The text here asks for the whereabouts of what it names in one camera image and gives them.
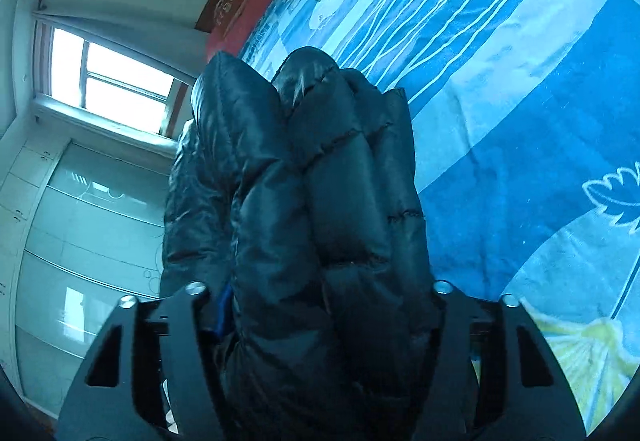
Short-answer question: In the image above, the grey curtain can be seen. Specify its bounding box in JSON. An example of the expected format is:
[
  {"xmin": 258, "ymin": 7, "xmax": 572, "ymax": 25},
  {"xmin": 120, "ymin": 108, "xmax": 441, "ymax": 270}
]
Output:
[{"xmin": 32, "ymin": 10, "xmax": 212, "ymax": 81}]

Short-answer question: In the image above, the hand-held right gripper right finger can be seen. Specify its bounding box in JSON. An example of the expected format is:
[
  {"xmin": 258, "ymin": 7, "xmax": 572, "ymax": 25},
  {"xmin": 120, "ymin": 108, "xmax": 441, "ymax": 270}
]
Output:
[{"xmin": 414, "ymin": 279, "xmax": 587, "ymax": 441}]

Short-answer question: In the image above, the black puffer jacket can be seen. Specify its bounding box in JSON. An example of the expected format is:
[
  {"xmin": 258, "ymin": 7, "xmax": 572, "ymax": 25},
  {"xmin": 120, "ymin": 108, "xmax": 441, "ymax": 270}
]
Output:
[{"xmin": 160, "ymin": 46, "xmax": 482, "ymax": 441}]

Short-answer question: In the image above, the glass door wardrobe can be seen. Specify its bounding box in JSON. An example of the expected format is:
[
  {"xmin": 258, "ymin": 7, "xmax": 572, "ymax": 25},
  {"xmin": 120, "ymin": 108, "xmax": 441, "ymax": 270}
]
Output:
[{"xmin": 0, "ymin": 136, "xmax": 174, "ymax": 418}]

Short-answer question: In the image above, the white framed window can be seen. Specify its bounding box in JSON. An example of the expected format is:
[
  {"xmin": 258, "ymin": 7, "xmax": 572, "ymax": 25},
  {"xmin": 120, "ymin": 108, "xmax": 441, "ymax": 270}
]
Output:
[{"xmin": 32, "ymin": 18, "xmax": 185, "ymax": 138}]

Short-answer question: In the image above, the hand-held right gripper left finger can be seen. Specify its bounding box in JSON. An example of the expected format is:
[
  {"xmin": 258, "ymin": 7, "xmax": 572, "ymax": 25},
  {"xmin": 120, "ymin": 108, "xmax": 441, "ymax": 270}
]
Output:
[{"xmin": 57, "ymin": 281, "xmax": 237, "ymax": 441}]

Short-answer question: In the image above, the blue patterned bedsheet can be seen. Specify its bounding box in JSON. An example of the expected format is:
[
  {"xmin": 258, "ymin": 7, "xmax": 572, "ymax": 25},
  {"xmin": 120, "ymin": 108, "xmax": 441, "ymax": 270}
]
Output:
[{"xmin": 237, "ymin": 0, "xmax": 640, "ymax": 437}]

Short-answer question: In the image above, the small printed cushion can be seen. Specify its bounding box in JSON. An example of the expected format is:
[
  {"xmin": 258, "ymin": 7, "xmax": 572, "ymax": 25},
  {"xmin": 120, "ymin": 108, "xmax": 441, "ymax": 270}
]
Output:
[{"xmin": 213, "ymin": 0, "xmax": 254, "ymax": 28}]

